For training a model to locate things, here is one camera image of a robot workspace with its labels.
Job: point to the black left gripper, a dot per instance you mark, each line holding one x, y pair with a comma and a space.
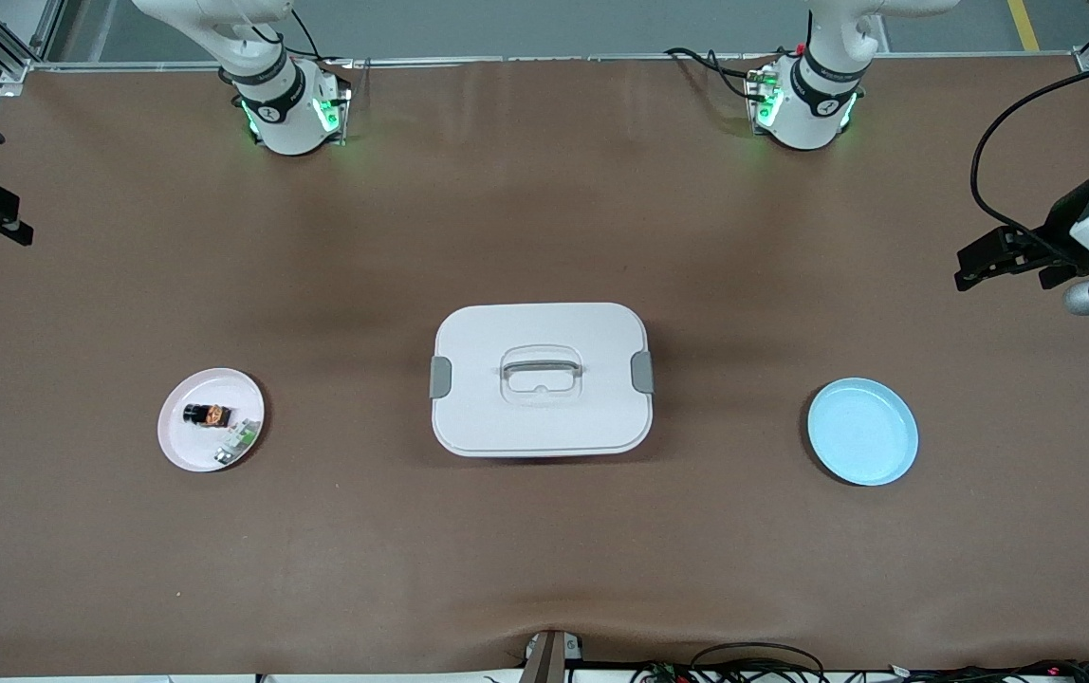
1059, 230

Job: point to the orange and black switch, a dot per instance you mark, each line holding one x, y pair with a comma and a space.
208, 415

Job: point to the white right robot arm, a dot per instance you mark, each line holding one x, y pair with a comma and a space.
284, 123

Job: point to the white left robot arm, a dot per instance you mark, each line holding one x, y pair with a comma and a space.
815, 119

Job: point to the light blue round plate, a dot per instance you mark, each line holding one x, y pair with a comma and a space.
862, 432

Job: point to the pink round plate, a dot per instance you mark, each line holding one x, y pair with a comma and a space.
186, 446

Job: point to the white lidded storage box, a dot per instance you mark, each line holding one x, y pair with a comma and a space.
540, 417

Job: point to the brown table mat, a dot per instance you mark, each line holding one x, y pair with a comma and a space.
544, 550

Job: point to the green and white switch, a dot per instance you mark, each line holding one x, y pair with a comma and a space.
239, 441

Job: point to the silver table edge rail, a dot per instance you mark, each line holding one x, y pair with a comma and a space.
544, 59

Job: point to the metal clamp bracket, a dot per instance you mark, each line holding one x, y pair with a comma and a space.
549, 659

